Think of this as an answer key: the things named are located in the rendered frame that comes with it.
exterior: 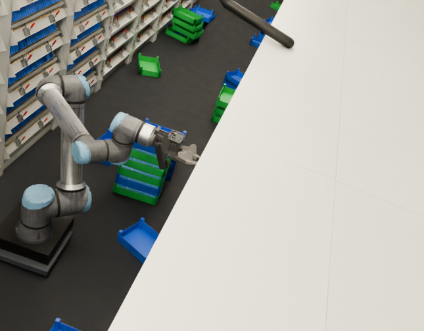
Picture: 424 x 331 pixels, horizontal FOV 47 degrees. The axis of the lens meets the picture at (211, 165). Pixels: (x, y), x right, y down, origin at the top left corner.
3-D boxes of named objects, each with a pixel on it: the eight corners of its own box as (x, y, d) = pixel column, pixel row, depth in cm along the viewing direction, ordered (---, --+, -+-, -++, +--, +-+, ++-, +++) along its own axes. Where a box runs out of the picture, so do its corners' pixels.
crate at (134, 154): (121, 154, 301) (123, 143, 296) (130, 137, 318) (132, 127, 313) (167, 169, 303) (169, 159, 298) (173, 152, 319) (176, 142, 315)
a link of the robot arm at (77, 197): (50, 210, 261) (51, 71, 236) (82, 205, 271) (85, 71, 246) (60, 222, 249) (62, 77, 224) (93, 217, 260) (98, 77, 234)
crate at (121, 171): (116, 173, 310) (118, 163, 306) (125, 156, 327) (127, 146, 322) (161, 188, 312) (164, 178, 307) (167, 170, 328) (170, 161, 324)
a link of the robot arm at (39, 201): (16, 209, 252) (18, 184, 242) (49, 205, 262) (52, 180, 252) (24, 230, 243) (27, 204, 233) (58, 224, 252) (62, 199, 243)
